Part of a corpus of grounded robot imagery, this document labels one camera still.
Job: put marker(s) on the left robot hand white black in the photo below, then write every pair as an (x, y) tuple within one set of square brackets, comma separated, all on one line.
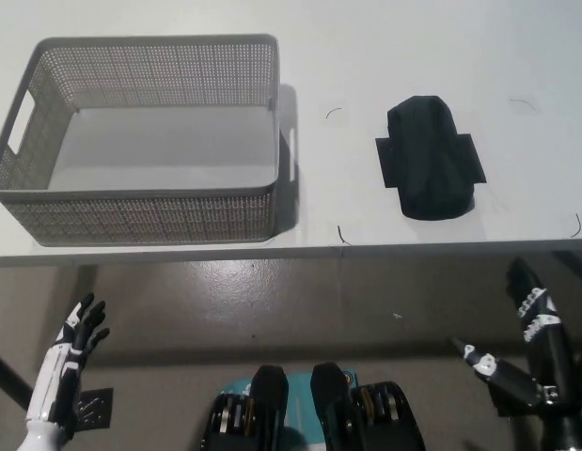
[(55, 376)]

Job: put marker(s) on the right robot hand black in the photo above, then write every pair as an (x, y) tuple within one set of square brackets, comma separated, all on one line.
[(549, 357)]

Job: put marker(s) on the black fabric pencil case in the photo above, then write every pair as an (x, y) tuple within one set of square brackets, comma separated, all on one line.
[(429, 160)]

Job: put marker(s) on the dark metal table leg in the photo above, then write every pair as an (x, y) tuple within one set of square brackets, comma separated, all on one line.
[(6, 376)]

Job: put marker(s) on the grey perforated plastic basket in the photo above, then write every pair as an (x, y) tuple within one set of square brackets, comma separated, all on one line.
[(130, 211)]

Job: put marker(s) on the black tape cross marker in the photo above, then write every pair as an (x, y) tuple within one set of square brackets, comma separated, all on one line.
[(470, 160)]

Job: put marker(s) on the dark table frame bar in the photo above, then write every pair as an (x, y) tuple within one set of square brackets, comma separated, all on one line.
[(575, 263)]

